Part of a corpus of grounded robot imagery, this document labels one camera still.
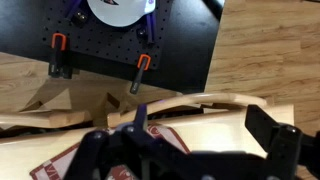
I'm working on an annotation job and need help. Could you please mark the red patterned cloth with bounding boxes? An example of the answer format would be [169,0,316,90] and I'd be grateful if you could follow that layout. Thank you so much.
[29,123,192,180]

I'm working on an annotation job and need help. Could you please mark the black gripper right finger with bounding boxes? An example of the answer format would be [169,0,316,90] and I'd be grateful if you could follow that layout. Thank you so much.
[245,104,304,180]

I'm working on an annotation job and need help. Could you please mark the black pegboard plate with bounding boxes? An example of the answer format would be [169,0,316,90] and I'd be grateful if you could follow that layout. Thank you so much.
[41,0,175,72]

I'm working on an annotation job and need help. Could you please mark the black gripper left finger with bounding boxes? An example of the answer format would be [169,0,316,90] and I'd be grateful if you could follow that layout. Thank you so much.
[63,104,189,180]

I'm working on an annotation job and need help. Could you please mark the orange black clamp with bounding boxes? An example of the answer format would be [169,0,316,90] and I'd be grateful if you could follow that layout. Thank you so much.
[47,32,74,80]
[129,53,152,95]

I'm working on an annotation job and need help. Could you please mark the purple cable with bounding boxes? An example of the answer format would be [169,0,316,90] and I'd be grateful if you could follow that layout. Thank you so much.
[145,6,157,44]
[64,0,83,21]

